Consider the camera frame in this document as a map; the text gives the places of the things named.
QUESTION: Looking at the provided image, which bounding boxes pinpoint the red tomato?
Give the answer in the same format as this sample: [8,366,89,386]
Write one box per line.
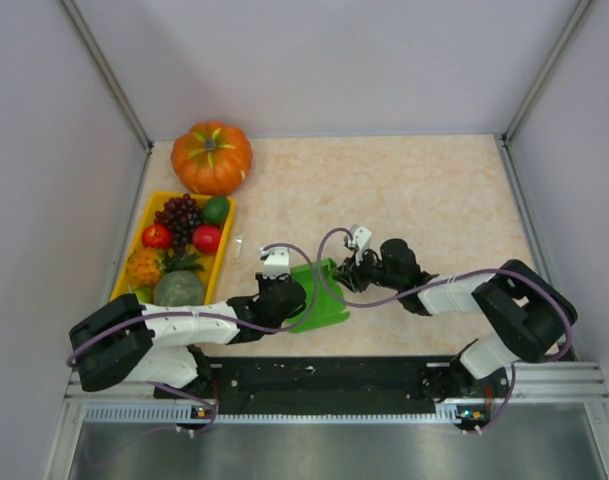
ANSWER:
[192,225,222,255]

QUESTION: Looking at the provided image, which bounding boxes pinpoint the orange pineapple with leaves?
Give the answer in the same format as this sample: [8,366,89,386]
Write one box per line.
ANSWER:
[126,247,204,288]

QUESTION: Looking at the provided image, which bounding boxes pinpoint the green apple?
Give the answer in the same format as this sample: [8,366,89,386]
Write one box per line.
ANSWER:
[131,286,154,304]

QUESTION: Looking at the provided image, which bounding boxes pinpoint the yellow plastic tray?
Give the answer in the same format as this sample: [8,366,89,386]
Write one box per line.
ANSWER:
[110,192,236,305]

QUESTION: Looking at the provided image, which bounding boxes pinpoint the grey green melon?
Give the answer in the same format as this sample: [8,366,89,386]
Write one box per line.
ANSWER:
[153,271,206,307]

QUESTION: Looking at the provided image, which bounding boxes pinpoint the green lime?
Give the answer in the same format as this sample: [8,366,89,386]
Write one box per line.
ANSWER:
[202,196,230,226]

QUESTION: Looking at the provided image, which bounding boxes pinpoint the green paper box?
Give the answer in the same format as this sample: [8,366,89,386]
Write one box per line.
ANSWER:
[286,258,350,334]

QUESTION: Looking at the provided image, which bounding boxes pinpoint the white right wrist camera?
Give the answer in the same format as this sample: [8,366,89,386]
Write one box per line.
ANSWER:
[344,224,372,264]

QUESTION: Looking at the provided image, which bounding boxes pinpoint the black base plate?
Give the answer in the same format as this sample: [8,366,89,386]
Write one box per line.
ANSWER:
[153,354,515,415]

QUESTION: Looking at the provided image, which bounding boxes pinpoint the grey slotted cable duct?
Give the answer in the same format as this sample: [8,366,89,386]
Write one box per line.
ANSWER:
[84,403,463,425]

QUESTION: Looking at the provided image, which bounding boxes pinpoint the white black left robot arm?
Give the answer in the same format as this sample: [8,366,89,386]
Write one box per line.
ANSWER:
[67,274,307,397]

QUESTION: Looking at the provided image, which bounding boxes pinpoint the aluminium corner post left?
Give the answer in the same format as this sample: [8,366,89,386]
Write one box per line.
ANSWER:
[58,0,154,154]

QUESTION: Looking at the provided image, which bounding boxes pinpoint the dark purple grape bunch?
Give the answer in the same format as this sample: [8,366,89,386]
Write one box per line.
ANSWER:
[154,194,202,251]

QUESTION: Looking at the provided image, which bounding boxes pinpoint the orange pumpkin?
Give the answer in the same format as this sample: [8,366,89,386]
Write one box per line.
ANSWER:
[170,121,253,196]

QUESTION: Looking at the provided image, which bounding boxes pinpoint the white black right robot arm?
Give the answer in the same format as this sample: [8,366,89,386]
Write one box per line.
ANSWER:
[334,237,578,396]

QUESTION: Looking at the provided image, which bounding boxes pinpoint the aluminium corner post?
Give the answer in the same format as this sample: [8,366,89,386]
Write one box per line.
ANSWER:
[503,0,596,144]
[58,0,154,154]

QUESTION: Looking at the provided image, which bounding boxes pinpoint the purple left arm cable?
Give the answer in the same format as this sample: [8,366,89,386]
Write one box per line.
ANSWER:
[66,243,315,369]

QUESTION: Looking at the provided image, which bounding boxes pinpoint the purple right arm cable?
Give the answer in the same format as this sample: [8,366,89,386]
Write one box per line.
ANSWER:
[316,228,575,436]

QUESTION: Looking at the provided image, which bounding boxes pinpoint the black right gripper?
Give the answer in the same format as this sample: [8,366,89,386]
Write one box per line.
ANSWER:
[333,244,403,292]

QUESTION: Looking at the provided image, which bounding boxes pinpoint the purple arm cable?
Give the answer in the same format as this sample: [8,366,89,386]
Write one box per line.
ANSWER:
[66,243,315,369]
[316,228,575,436]

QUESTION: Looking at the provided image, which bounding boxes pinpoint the red apple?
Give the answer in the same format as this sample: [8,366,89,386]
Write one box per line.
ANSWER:
[141,224,173,249]

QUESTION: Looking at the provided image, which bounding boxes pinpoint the aluminium corner post right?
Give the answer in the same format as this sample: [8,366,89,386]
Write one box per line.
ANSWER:
[503,0,596,144]

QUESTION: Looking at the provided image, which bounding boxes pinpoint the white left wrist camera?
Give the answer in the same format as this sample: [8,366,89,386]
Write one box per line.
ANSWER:
[260,246,290,279]

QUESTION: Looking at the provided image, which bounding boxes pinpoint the small white paper scrap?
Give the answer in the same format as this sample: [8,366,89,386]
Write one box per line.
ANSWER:
[231,234,245,259]

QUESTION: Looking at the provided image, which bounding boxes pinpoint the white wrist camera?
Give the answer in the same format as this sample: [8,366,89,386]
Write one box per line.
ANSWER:
[260,246,290,279]
[344,224,372,264]

